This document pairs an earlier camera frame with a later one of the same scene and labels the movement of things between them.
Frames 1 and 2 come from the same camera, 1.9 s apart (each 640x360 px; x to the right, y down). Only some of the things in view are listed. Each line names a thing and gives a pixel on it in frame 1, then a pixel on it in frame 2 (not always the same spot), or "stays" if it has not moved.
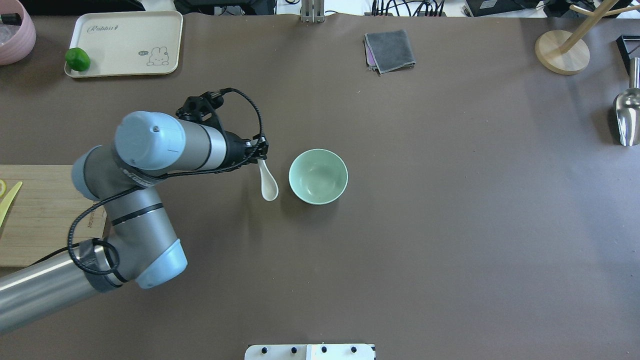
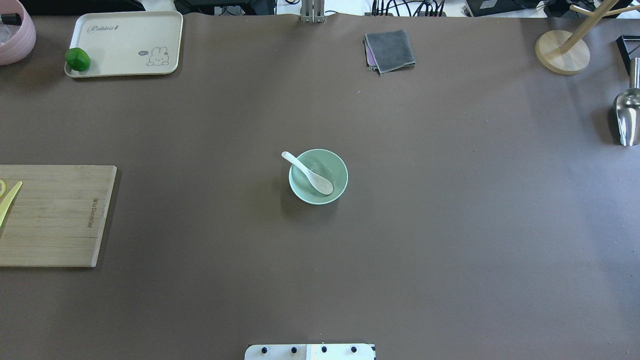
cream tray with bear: (128, 43) stays
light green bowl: (318, 176) stays
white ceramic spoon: (269, 185) → (320, 183)
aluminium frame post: (312, 11) stays
